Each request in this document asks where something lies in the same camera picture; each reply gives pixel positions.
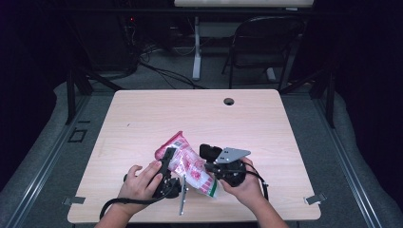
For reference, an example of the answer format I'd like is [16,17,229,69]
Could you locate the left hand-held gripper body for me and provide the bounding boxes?
[153,175,188,217]

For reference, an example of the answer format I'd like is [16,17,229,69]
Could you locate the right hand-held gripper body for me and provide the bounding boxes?
[215,146,252,188]

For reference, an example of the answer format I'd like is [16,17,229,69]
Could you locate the pink printed plastic bag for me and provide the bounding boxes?
[154,130,220,199]

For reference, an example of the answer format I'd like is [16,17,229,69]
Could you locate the person's right hand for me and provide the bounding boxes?
[220,157,266,208]

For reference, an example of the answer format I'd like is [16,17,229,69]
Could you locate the person's left hand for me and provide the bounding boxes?
[117,160,164,209]

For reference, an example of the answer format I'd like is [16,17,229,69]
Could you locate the grey tape piece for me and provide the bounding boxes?
[62,196,86,206]
[303,192,328,206]

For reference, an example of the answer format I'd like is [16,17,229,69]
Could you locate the black folding chair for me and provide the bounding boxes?
[221,15,306,92]

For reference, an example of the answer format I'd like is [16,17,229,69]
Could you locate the white-legged table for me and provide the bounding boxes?
[173,0,316,83]

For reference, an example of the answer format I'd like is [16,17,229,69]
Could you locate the black floor cables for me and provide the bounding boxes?
[136,44,208,90]

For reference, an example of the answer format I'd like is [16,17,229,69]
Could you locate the aluminium floor rail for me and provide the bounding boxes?
[4,93,93,228]
[312,94,386,228]

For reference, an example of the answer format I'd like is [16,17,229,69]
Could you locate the black metal stand frame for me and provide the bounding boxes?
[278,61,337,130]
[64,65,125,126]

